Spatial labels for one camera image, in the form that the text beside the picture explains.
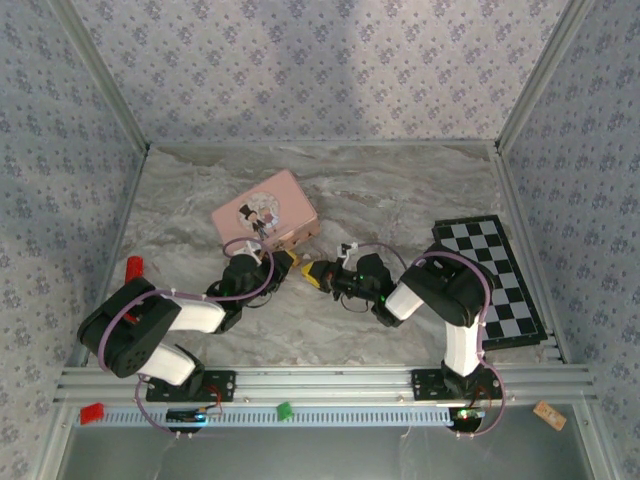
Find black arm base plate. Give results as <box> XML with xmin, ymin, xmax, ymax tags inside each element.
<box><xmin>410</xmin><ymin>368</ymin><xmax>503</xmax><ymax>401</ymax></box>
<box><xmin>145</xmin><ymin>369</ymin><xmax>237</xmax><ymax>403</ymax></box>

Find grey slotted cable duct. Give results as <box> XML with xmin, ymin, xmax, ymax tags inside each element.
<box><xmin>74</xmin><ymin>405</ymin><xmax>454</xmax><ymax>428</ymax></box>

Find aluminium frame side rail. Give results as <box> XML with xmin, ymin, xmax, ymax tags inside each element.
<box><xmin>67</xmin><ymin>144</ymin><xmax>151</xmax><ymax>369</ymax></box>
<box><xmin>489</xmin><ymin>144</ymin><xmax>571</xmax><ymax>364</ymax></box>

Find red glitter cylinder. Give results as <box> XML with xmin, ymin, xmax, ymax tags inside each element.
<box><xmin>123</xmin><ymin>256</ymin><xmax>147</xmax><ymax>325</ymax></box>

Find red plastic block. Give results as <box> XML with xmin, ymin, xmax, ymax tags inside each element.
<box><xmin>79</xmin><ymin>402</ymin><xmax>106</xmax><ymax>426</ymax></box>

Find tan rectangular block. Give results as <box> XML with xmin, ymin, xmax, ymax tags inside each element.
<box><xmin>532</xmin><ymin>401</ymin><xmax>568</xmax><ymax>431</ymax></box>

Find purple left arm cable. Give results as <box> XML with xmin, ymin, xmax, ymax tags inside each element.
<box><xmin>97</xmin><ymin>238</ymin><xmax>276</xmax><ymax>439</ymax></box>

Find black and white chessboard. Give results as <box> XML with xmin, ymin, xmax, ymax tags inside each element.
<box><xmin>432</xmin><ymin>214</ymin><xmax>547</xmax><ymax>351</ymax></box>

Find pink tin box with cartoon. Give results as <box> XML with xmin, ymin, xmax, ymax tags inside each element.
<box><xmin>210</xmin><ymin>168</ymin><xmax>321</xmax><ymax>251</ymax></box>

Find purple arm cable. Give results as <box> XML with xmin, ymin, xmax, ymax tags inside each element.
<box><xmin>344</xmin><ymin>242</ymin><xmax>506</xmax><ymax>439</ymax></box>
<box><xmin>97</xmin><ymin>238</ymin><xmax>276</xmax><ymax>439</ymax></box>

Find aluminium frame post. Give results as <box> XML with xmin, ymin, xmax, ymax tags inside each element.
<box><xmin>493</xmin><ymin>0</ymin><xmax>597</xmax><ymax>151</ymax></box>
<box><xmin>48</xmin><ymin>0</ymin><xmax>151</xmax><ymax>151</ymax></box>

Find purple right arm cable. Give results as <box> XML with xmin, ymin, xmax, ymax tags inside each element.
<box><xmin>344</xmin><ymin>242</ymin><xmax>506</xmax><ymax>439</ymax></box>

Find aluminium mounting rail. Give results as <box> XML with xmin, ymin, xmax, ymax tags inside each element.
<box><xmin>53</xmin><ymin>366</ymin><xmax>599</xmax><ymax>404</ymax></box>

